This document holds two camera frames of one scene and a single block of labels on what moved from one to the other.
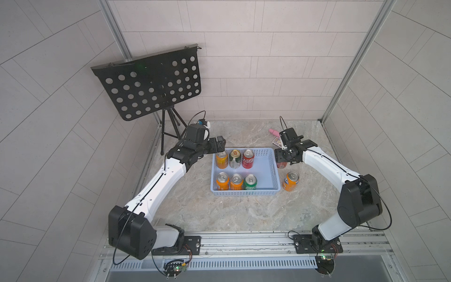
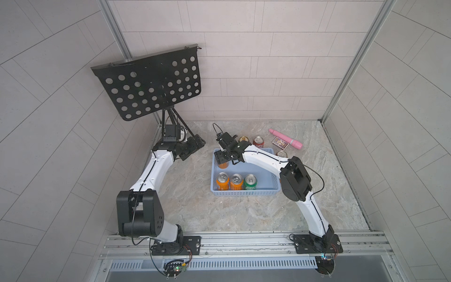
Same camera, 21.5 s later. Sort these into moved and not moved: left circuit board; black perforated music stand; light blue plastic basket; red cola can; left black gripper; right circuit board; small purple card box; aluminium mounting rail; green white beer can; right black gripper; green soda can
Moved: green white beer can; left black gripper; right black gripper; red cola can
Not moved: right circuit board; green soda can; left circuit board; small purple card box; light blue plastic basket; black perforated music stand; aluminium mounting rail
